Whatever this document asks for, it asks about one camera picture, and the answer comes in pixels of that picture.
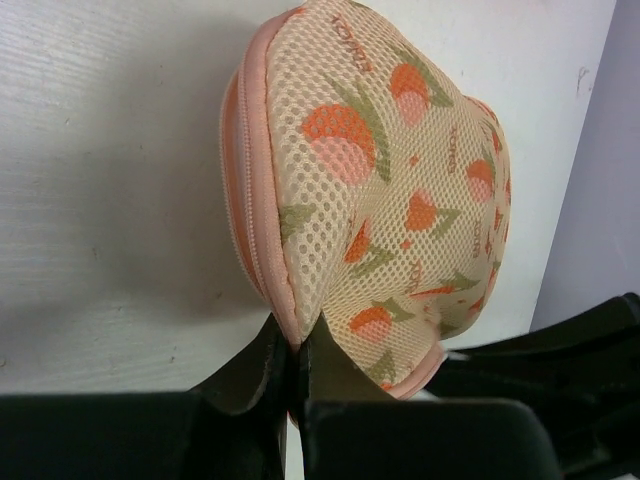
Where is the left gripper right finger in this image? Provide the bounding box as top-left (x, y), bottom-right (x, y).
top-left (297, 319), bottom-right (555, 479)

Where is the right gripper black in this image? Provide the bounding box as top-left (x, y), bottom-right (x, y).
top-left (426, 293), bottom-right (639, 479)

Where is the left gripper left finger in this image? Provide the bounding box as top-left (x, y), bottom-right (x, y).
top-left (1, 318), bottom-right (288, 479)

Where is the floral mesh laundry bag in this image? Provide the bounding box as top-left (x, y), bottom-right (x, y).
top-left (220, 1), bottom-right (511, 399)

